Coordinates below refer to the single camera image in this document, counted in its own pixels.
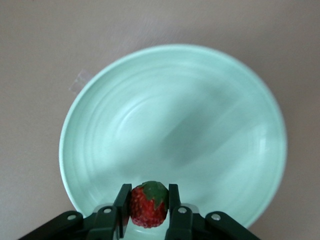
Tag red strawberry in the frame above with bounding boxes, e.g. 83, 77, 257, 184
128, 180, 169, 230

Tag pale green round plate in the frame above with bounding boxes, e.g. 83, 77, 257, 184
59, 44, 288, 232

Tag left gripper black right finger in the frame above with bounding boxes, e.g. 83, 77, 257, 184
164, 183, 260, 240

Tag clear tape piece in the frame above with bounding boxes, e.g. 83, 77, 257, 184
68, 71, 92, 92

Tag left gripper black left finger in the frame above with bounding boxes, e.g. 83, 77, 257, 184
22, 183, 133, 240

